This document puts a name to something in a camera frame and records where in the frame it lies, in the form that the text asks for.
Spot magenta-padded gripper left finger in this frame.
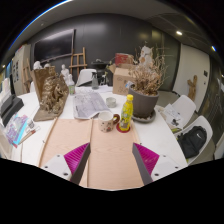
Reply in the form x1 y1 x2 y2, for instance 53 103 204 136
42 142 92 186

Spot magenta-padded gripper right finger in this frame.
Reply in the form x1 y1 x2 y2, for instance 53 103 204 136
131 142 184 187

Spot yellow drink bottle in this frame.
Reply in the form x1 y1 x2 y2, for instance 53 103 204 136
118 94 135 132

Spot flat round red coaster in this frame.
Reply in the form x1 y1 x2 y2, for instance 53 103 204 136
115 122 132 134

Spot grey plant saucer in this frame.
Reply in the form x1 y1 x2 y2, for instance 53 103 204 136
131 109 157 124

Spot black backpack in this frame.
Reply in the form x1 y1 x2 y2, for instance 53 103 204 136
177 125 208 160

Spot papers on chair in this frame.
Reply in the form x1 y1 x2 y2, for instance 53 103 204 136
161 103 184 129

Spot printed newspaper sheet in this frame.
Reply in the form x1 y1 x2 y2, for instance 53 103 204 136
72 90 111 120

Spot grey pot with dried plant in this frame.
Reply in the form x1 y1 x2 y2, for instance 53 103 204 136
127 46 168 119

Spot white chair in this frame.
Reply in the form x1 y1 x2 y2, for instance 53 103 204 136
176 114 214 166
75 68 98 88
159 94 198 129

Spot colourful book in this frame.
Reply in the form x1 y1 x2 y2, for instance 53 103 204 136
3 113 32 148

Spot small round glass jar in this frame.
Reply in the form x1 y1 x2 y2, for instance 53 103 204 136
105 96 118 109

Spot small green-labelled bottle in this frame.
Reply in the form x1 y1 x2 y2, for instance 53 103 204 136
67 74 76 96

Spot grey spray bottle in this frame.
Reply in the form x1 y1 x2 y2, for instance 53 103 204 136
91 71 100 90

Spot cardboard box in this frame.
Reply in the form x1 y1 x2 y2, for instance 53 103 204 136
108 63 136 97

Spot black flat box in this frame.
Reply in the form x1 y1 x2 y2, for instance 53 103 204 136
0 94 25 118

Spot white plaster figurine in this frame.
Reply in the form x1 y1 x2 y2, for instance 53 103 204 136
59 64 71 83

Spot wooden easel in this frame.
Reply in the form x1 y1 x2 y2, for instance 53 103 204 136
68 46 88 79
22 58 34 93

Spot white plaster bust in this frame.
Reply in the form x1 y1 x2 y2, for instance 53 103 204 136
32 60 43 71

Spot red box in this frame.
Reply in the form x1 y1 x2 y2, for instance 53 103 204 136
114 52 134 67

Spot white plaster statue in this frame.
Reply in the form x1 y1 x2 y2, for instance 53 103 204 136
139 45 154 68

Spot white cabinet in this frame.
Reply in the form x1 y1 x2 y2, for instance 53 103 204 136
11 44 33 96

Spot long ceiling light strip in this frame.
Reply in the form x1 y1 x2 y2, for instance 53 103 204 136
7 0 74 51

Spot spotted mug with brown handle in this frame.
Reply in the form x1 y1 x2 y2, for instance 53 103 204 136
97 110 121 133

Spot wooden wall figure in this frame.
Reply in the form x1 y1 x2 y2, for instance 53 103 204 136
187 74 198 103

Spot black wall screen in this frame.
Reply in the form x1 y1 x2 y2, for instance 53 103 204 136
33 28 75 63

